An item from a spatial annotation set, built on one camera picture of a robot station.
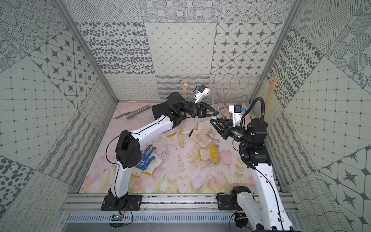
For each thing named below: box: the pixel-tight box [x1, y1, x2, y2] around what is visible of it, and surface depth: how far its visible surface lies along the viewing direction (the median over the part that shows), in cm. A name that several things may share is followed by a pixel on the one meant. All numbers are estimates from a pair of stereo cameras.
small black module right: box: [234, 212, 249, 228], surface depth 74 cm
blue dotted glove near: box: [131, 144, 163, 178], surface depth 86 cm
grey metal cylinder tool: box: [115, 104, 151, 120], surface depth 113 cm
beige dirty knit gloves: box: [185, 128, 220, 168], surface depth 97 cm
